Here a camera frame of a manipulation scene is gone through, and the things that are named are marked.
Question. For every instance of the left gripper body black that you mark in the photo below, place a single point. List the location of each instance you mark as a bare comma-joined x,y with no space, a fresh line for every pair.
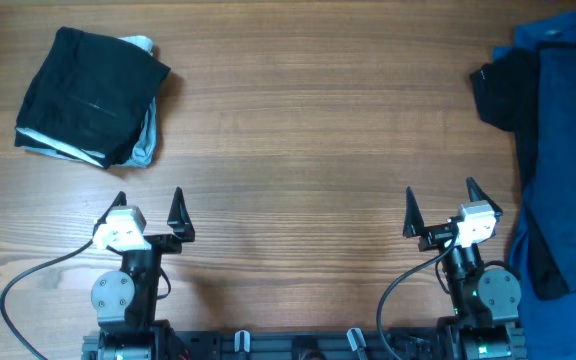
165,244

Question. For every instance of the left white rail clip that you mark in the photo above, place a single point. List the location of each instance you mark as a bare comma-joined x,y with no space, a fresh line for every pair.
242,341

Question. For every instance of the right white rail clip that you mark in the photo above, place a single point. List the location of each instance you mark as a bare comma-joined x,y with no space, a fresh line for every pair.
356,340

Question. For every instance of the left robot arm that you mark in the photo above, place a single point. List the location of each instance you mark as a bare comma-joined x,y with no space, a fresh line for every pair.
125,300

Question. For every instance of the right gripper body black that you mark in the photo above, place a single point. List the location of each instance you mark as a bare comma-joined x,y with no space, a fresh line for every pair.
434,237

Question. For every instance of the folded black garment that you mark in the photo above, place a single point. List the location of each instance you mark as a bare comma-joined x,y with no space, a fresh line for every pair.
92,93

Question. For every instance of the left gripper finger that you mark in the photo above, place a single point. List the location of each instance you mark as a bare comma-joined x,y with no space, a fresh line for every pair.
119,200
179,220

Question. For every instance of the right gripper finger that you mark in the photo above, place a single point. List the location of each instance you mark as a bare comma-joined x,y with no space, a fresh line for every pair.
477,194
414,225

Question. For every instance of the blue polo shirt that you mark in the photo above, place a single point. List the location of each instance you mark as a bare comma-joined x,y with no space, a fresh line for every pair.
549,325

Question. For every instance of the blue denim shorts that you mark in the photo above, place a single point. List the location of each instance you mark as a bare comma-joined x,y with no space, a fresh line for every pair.
553,201

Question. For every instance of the black t-shirt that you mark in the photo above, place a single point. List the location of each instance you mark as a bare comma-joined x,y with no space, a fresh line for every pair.
506,97

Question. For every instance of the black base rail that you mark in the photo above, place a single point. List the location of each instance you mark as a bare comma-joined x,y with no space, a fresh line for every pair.
397,343

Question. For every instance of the white rail clip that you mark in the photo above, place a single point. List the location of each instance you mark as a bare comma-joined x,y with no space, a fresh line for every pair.
242,341
356,340

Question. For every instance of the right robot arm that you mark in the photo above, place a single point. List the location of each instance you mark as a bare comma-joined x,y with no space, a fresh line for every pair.
484,295

